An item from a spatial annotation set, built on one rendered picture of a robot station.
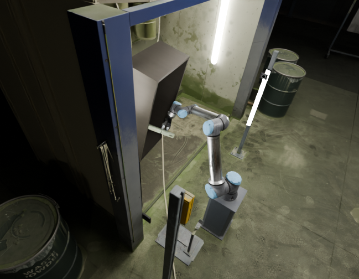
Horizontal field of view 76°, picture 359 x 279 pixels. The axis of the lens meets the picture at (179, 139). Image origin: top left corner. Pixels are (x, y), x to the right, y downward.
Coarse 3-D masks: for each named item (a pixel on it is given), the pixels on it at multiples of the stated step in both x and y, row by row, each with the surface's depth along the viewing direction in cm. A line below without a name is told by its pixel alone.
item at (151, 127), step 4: (148, 128) 246; (152, 128) 247; (156, 128) 248; (160, 128) 251; (164, 128) 259; (160, 132) 251; (164, 132) 251; (168, 132) 252; (168, 136) 254; (172, 136) 252
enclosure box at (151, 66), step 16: (160, 48) 221; (144, 64) 197; (160, 64) 204; (176, 64) 210; (144, 80) 192; (160, 80) 192; (176, 80) 251; (144, 96) 204; (160, 96) 276; (176, 96) 263; (144, 112) 216; (160, 112) 293; (144, 128) 231; (144, 144) 294
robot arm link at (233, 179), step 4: (228, 172) 217; (232, 172) 217; (228, 176) 213; (232, 176) 214; (236, 176) 214; (240, 176) 216; (228, 180) 210; (232, 180) 210; (236, 180) 210; (240, 180) 211; (228, 184) 209; (232, 184) 210; (236, 184) 210; (232, 188) 211; (236, 188) 214; (228, 192) 212; (232, 192) 218
